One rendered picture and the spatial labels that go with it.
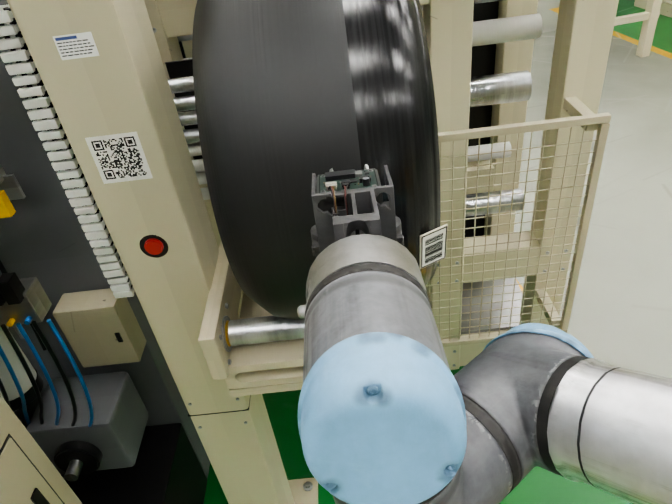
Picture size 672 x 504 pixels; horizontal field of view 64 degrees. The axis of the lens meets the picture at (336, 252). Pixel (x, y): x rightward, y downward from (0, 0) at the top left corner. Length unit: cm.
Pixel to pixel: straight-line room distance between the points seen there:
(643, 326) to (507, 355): 189
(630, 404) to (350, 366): 19
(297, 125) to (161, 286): 47
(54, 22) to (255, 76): 29
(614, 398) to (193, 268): 71
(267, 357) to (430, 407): 68
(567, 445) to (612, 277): 212
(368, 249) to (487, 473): 17
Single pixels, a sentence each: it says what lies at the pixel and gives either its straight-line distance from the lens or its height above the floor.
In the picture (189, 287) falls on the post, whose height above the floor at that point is 97.
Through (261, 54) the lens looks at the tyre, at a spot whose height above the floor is 137.
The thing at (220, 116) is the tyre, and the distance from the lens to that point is 64.
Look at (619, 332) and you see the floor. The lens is 228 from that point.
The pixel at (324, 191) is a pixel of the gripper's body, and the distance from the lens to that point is 47.
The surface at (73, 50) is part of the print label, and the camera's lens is 81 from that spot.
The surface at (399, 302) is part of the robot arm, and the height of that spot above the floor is 132.
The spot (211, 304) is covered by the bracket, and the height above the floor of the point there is 95.
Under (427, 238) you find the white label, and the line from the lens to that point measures 68.
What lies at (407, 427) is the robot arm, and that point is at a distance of 29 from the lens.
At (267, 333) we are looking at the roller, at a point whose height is 91.
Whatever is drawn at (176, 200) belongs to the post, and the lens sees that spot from 87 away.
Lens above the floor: 155
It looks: 37 degrees down
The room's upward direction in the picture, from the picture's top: 8 degrees counter-clockwise
